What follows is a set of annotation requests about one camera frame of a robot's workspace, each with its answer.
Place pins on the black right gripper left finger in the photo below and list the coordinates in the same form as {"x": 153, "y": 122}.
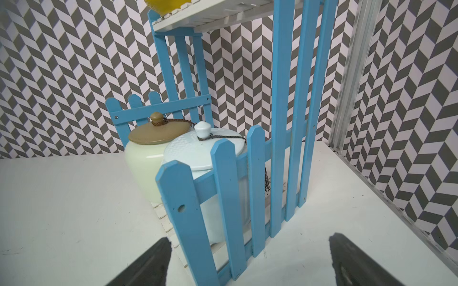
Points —
{"x": 150, "y": 269}

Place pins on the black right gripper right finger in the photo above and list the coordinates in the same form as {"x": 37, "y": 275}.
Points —
{"x": 353, "y": 267}

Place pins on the cream canister with tan lid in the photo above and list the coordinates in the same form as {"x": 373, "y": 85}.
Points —
{"x": 145, "y": 149}

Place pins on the pale blue ceramic canister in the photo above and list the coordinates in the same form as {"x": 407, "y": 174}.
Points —
{"x": 194, "y": 149}

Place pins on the blue white wooden shelf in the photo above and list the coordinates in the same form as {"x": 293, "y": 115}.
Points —
{"x": 261, "y": 188}

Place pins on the yellow ceramic canister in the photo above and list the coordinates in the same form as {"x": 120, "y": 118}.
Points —
{"x": 163, "y": 7}

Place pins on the aluminium right corner post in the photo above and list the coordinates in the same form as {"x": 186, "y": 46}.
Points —
{"x": 358, "y": 51}

